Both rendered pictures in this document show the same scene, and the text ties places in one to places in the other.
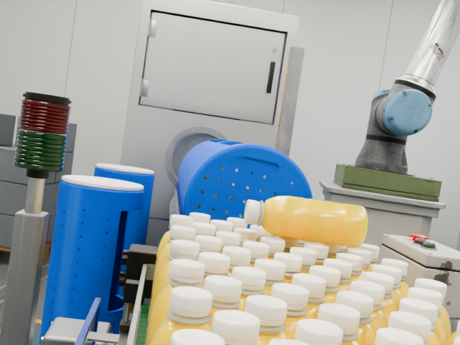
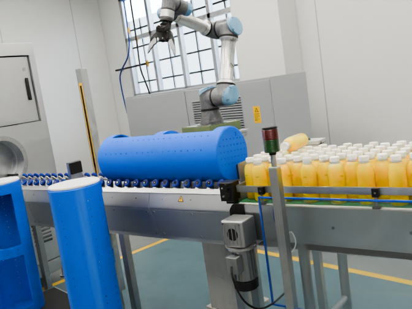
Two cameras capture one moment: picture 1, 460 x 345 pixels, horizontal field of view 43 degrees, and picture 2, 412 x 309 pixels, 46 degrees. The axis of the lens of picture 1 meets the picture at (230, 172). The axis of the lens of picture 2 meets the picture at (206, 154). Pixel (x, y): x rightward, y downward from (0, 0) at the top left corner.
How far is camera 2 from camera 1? 1.84 m
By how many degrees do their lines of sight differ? 46
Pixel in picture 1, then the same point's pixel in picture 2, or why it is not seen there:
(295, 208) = (296, 140)
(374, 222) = not seen: hidden behind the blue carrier
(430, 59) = (231, 70)
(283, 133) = (92, 122)
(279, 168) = (235, 132)
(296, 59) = (84, 75)
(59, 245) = (78, 227)
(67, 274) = (90, 241)
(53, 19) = not seen: outside the picture
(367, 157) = (210, 119)
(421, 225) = not seen: hidden behind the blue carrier
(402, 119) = (232, 99)
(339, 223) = (304, 140)
